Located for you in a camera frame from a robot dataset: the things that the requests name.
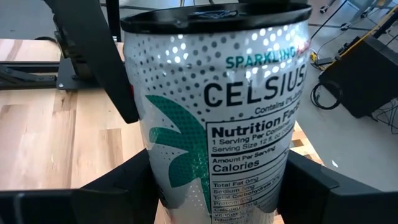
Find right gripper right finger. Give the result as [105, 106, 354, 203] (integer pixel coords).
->
[275, 150, 398, 224]

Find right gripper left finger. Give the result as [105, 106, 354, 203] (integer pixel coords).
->
[0, 148, 161, 224]

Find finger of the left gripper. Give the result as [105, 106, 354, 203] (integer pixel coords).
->
[43, 0, 140, 124]

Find tall Celsius can black lid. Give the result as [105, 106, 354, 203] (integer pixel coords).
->
[119, 2, 313, 224]

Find black box on floor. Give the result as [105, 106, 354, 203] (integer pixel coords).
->
[318, 18, 398, 119]

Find black power adapter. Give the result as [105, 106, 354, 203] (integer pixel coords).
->
[314, 56, 334, 66]

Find black aluminium table frame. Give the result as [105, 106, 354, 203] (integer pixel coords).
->
[0, 0, 125, 91]

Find black cable coil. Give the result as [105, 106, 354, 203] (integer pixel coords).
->
[310, 80, 343, 110]

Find yellow floor cable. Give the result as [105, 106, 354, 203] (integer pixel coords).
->
[309, 4, 398, 63]

